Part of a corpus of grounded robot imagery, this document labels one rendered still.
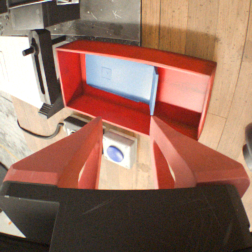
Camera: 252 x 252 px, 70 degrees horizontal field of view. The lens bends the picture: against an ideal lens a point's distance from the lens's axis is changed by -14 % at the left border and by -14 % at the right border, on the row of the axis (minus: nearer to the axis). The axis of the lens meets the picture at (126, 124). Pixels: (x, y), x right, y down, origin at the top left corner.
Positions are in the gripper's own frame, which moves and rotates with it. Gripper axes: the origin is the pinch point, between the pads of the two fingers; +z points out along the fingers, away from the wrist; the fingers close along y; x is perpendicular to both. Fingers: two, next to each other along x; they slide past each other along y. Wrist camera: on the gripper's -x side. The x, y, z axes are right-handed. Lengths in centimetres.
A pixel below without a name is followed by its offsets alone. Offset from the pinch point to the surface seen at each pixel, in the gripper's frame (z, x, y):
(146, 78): 20.5, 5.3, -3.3
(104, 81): 24.9, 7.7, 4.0
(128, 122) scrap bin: 18.1, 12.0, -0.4
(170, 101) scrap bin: 18.7, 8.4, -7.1
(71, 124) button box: 27.7, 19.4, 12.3
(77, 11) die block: 27.6, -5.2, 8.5
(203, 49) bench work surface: 17.1, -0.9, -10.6
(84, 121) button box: 28.3, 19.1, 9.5
